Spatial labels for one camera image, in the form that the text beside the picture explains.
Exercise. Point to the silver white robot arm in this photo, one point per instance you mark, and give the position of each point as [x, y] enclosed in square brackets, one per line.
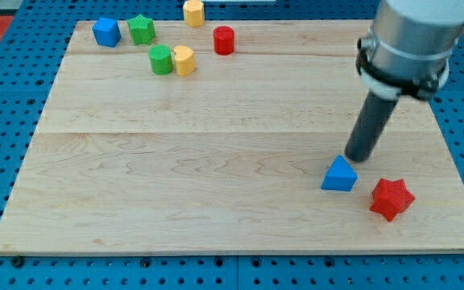
[407, 47]

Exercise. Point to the yellow heart block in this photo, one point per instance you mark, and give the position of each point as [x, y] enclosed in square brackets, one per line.
[185, 60]

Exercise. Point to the light wooden board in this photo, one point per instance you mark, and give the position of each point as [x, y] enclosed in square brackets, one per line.
[228, 160]

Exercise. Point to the red cylinder block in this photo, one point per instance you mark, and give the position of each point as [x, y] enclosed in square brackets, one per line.
[223, 40]

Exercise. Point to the blue triangle block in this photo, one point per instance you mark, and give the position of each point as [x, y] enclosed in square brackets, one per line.
[340, 176]

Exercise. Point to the green cylinder block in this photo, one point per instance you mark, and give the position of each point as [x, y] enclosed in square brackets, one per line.
[160, 59]

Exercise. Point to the yellow hexagon block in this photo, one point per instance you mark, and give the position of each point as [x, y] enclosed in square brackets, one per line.
[194, 13]

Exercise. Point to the green star block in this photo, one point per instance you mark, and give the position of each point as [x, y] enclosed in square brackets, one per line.
[142, 29]

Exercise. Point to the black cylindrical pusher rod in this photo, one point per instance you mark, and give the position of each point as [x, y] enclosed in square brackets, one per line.
[369, 125]

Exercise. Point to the red star block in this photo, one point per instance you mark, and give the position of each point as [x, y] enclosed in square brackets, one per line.
[390, 198]

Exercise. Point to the blue cube block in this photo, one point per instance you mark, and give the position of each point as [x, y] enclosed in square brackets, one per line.
[106, 32]

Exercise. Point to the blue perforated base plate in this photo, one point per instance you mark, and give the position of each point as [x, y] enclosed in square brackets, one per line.
[35, 36]

